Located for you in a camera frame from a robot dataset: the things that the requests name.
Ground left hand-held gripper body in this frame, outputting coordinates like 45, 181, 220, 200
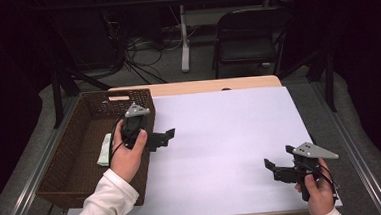
119, 100, 169, 155

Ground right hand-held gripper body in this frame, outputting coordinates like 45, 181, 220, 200
271, 140, 342, 204

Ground pale green cloth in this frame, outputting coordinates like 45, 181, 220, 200
94, 132, 115, 168

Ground brown wicker basket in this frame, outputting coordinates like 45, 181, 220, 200
29, 87, 162, 213

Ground person's left hand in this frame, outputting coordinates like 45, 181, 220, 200
107, 129, 151, 184

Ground person's right hand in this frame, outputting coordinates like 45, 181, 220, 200
292, 156, 338, 215

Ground white table mat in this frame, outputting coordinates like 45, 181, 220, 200
56, 82, 344, 215

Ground black metal stand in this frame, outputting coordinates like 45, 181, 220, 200
274, 44, 339, 117
49, 62, 114, 130

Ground white desk with leg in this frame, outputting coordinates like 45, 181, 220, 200
157, 0, 306, 75

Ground black folding chair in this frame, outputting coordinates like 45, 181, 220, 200
208, 5, 295, 81

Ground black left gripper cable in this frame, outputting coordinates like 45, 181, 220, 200
105, 115, 134, 168

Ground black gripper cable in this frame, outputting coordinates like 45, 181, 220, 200
301, 160, 340, 204
105, 115, 134, 168

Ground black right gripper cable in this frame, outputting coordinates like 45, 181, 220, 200
301, 160, 340, 204

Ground aluminium rail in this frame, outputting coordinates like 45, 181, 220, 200
309, 77, 381, 215
0, 95, 87, 215

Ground bundle of black floor cables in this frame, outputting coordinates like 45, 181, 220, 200
103, 7, 169, 88

